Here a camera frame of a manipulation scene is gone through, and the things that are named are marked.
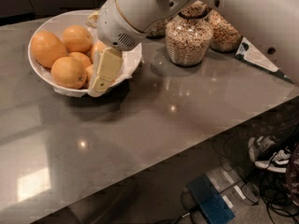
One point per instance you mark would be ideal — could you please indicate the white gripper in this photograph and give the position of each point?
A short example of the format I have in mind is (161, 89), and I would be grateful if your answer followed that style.
(116, 25)

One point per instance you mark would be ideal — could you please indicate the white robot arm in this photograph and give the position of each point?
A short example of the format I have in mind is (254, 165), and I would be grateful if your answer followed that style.
(270, 25)

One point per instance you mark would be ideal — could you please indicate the small middle orange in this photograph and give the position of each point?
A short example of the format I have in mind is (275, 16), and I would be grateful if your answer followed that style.
(84, 59)

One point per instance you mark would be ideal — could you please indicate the plastic liner in bowl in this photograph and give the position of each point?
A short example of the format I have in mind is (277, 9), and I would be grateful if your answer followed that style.
(130, 62)

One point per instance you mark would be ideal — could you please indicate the white bowl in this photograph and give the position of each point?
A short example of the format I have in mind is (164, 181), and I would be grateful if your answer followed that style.
(46, 25)

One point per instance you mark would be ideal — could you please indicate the large left orange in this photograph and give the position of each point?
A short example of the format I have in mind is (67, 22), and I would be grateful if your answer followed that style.
(46, 48)

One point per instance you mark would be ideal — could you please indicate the left cereal glass jar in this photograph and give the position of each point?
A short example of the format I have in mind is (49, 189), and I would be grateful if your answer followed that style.
(158, 30)

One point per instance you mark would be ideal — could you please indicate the cereal glass jar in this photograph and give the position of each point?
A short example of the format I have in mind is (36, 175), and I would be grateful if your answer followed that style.
(188, 35)
(158, 30)
(225, 37)

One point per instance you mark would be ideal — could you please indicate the middle cereal glass jar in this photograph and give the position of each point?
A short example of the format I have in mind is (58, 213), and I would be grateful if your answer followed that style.
(188, 35)

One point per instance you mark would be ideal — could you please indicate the right cereal glass jar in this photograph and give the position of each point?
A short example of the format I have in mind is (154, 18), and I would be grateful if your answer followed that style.
(225, 37)

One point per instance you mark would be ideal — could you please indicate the allergens information card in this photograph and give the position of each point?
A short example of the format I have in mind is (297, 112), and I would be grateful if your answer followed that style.
(249, 54)

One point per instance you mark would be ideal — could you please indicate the blue box on floor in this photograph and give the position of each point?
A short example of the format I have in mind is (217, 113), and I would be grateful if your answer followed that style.
(209, 201)

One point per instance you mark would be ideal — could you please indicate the white black sneaker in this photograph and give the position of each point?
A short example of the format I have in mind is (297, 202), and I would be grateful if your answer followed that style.
(277, 163)

